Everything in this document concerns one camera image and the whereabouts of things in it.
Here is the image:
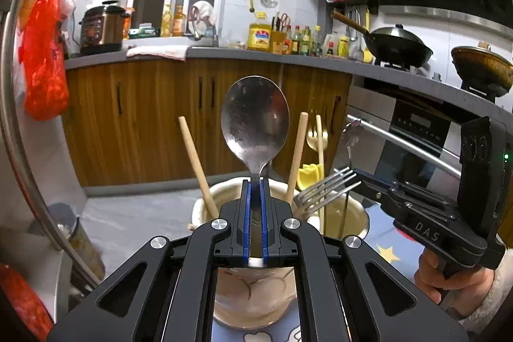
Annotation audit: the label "yellow cooking oil bottle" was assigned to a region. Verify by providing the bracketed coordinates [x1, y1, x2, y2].
[160, 4, 173, 38]

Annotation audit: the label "white dish towel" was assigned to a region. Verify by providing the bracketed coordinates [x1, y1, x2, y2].
[126, 45, 189, 62]

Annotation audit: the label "stainless steel rack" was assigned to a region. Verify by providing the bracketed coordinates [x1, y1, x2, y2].
[0, 0, 103, 288]

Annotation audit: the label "wooden kitchen cabinet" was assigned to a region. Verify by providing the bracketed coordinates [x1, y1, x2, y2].
[62, 46, 354, 189]

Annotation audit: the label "electric pressure cooker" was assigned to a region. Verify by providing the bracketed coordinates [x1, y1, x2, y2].
[78, 0, 131, 55]

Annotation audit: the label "built-in oven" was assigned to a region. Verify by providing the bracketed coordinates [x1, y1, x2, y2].
[344, 85, 471, 208]

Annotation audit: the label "small orange bottle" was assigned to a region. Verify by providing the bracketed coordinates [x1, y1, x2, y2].
[123, 7, 136, 40]

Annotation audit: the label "wooden knife block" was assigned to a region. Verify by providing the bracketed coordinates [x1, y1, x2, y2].
[270, 12, 292, 54]

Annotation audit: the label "row of sauce bottles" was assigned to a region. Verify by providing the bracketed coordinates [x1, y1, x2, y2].
[284, 25, 364, 61]

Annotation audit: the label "black wok with wooden handle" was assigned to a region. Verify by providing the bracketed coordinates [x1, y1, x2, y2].
[331, 10, 434, 69]

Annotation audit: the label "large yellow oil bottle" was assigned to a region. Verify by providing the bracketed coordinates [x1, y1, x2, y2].
[247, 22, 273, 51]

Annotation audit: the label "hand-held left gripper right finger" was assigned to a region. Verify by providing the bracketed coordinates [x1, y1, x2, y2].
[260, 179, 470, 342]

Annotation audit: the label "wooden chopstick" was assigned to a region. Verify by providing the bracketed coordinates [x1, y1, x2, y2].
[315, 114, 326, 232]
[286, 112, 309, 203]
[178, 116, 220, 219]

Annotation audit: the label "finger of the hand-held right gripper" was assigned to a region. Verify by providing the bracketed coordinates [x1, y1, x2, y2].
[352, 168, 459, 211]
[360, 184, 425, 224]

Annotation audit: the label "white rag on faucet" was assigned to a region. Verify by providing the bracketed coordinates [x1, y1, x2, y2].
[190, 0, 219, 47]

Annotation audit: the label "brown wok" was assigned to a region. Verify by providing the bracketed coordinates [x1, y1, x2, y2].
[450, 43, 513, 99]

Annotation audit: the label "beige ceramic utensil cup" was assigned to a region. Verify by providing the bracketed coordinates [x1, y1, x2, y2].
[191, 179, 370, 329]

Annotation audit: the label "yellow plastic spoon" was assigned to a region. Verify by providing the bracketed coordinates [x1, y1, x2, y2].
[298, 163, 324, 191]

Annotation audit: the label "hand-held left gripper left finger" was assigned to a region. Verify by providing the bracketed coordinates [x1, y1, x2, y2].
[46, 179, 252, 342]

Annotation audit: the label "red plastic bag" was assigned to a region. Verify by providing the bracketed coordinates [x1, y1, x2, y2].
[18, 0, 71, 121]

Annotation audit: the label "person's right forearm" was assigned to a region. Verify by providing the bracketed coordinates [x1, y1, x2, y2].
[451, 268, 513, 335]

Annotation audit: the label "stainless steel spoon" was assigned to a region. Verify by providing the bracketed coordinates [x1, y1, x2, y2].
[220, 75, 290, 268]

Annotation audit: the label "gold metal fork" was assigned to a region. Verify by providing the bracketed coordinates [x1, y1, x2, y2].
[306, 128, 328, 166]

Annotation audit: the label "stainless steel fork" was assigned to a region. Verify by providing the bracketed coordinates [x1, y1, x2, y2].
[292, 167, 362, 221]

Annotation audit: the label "bunch of keys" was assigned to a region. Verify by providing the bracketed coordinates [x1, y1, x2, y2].
[342, 119, 362, 159]

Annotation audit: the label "person's right hand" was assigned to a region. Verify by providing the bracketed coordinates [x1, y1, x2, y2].
[415, 251, 496, 307]

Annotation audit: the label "dark green box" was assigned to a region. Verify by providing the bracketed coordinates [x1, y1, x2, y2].
[128, 25, 158, 39]

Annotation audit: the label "orange cooking oil bottle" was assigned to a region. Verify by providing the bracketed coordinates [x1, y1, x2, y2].
[172, 4, 187, 37]

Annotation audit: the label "gas stove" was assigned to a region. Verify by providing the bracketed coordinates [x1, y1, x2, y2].
[374, 59, 435, 76]

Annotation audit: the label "hanging metal ladles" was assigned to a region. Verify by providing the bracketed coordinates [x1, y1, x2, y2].
[344, 6, 375, 63]

